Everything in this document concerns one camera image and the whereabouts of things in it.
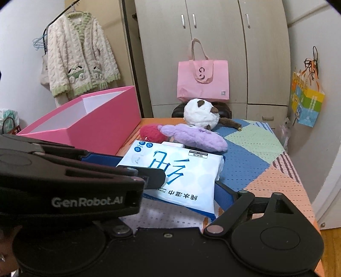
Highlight cream fleece jacket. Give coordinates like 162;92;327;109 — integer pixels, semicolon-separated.
46;11;121;98

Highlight patchwork blanket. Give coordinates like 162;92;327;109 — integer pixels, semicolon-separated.
117;117;320;232

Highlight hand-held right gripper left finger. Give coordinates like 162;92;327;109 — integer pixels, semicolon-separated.
92;217;134;239

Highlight pink cardboard box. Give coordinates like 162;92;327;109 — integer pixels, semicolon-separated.
16;86;142;156

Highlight white blue wet wipes pack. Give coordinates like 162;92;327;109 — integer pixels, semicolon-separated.
116;140;226;220

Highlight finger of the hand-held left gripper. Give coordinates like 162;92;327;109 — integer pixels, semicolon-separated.
66;166;166;190
40;145;125;169

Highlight small white packet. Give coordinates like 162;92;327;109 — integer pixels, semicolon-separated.
161;141;185;150

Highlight black metal clothes rack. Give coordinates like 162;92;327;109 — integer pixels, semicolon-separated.
44;0;146;119

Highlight pink tote bag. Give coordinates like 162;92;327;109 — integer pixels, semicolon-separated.
177;39;230;103

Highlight cream canvas tote bag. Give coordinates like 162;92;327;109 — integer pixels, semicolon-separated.
40;52;51;86

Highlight red fluffy ball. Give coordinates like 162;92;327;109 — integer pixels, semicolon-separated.
139;123;167;143

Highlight colourful paper gift bag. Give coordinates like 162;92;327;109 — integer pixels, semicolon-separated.
290;60;325;128

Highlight black suitcase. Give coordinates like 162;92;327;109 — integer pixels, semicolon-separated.
171;102;232;119

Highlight beige wardrobe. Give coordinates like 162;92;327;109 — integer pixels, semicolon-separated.
133;0;291;123

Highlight person's left hand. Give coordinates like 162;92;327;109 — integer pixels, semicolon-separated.
0;225;20;272

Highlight bag with black handle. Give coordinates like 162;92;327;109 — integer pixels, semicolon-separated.
2;117;22;135

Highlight white printed plastic pack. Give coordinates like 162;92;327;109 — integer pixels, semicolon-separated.
0;108;19;126

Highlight cream fleece pants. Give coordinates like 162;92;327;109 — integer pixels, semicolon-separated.
53;93;78;108

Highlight black hanging cord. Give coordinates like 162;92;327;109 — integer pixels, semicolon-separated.
312;46;320;80

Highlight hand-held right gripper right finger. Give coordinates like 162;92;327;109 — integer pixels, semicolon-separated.
203;181;297;237

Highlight purple plush toy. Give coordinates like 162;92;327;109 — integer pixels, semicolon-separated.
158;123;229;153

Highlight beige wooden panel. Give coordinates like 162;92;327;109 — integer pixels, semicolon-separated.
103;0;136;88

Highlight light blue wire hangers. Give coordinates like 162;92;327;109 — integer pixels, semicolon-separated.
32;35;48;51

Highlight silver clothes hanger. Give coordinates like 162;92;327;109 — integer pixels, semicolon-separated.
65;3;83;16

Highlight white door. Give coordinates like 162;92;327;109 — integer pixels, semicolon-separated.
312;149;341;229

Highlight white brown plush toy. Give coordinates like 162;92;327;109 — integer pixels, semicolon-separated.
184;98;242;131

